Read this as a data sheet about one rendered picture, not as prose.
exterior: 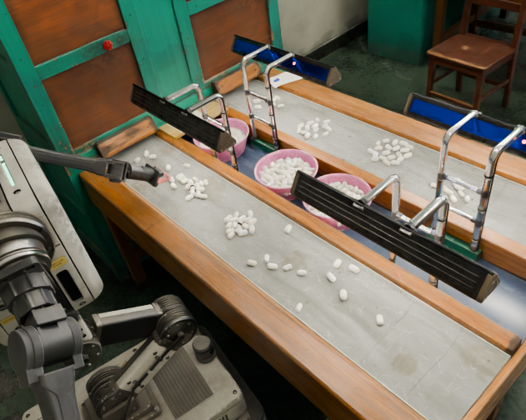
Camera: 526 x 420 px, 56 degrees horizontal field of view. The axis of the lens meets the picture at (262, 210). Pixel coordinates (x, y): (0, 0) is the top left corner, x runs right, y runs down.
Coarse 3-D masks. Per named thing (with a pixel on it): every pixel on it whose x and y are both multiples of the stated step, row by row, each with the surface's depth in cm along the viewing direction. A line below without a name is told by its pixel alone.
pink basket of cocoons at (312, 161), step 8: (272, 152) 216; (280, 152) 217; (288, 152) 217; (296, 152) 216; (304, 152) 213; (264, 160) 215; (272, 160) 217; (304, 160) 215; (312, 160) 211; (256, 168) 210; (256, 176) 205; (312, 176) 200; (264, 184) 200; (280, 192) 201; (288, 192) 201; (288, 200) 206
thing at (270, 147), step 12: (264, 48) 215; (276, 60) 203; (264, 72) 202; (252, 108) 225; (252, 120) 229; (264, 120) 222; (252, 132) 234; (276, 132) 220; (252, 144) 239; (264, 144) 231; (276, 144) 224
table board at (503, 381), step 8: (520, 352) 135; (512, 360) 134; (520, 360) 134; (504, 368) 132; (512, 368) 132; (520, 368) 141; (496, 376) 131; (504, 376) 131; (512, 376) 136; (496, 384) 130; (504, 384) 134; (512, 384) 144; (488, 392) 128; (496, 392) 130; (504, 392) 140; (480, 400) 127; (488, 400) 127; (496, 400) 136; (472, 408) 126; (480, 408) 126; (488, 408) 133; (464, 416) 125; (472, 416) 124; (480, 416) 129
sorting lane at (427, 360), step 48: (144, 144) 241; (144, 192) 212; (240, 192) 203; (240, 240) 183; (288, 240) 179; (288, 288) 163; (336, 288) 160; (384, 288) 157; (336, 336) 147; (384, 336) 145; (432, 336) 142; (384, 384) 134; (432, 384) 132; (480, 384) 130
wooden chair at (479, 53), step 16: (480, 0) 327; (496, 0) 319; (464, 16) 337; (464, 32) 344; (432, 48) 335; (448, 48) 333; (464, 48) 330; (480, 48) 327; (496, 48) 323; (512, 48) 320; (432, 64) 336; (448, 64) 326; (464, 64) 314; (480, 64) 310; (496, 64) 316; (512, 64) 328; (432, 80) 344; (480, 80) 313; (512, 80) 338; (480, 96) 321
